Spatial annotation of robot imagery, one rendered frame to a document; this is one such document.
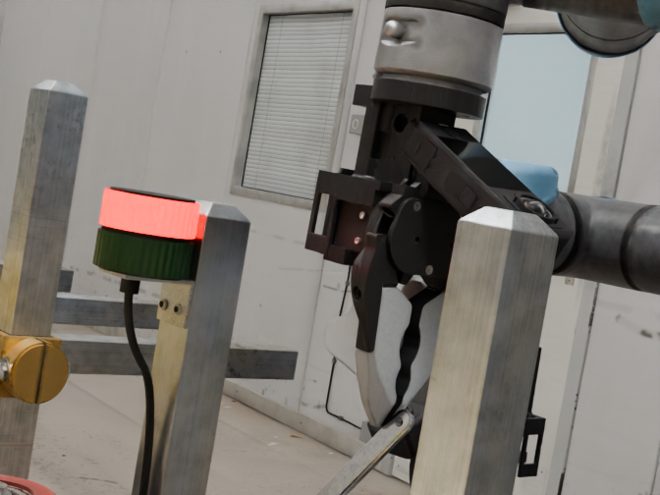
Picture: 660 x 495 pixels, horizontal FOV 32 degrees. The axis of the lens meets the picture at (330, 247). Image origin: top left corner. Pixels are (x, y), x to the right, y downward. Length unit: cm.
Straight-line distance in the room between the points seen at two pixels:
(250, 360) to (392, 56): 50
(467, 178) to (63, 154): 40
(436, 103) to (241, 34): 555
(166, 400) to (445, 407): 25
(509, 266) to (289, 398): 490
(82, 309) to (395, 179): 66
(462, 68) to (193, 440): 29
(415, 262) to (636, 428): 323
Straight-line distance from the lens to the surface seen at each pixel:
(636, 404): 391
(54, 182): 95
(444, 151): 68
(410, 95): 69
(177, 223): 70
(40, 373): 95
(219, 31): 645
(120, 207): 70
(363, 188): 70
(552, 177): 98
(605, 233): 101
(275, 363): 115
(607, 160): 407
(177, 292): 74
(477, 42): 70
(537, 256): 55
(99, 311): 133
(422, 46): 69
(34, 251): 95
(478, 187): 66
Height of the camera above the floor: 113
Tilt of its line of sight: 3 degrees down
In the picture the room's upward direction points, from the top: 10 degrees clockwise
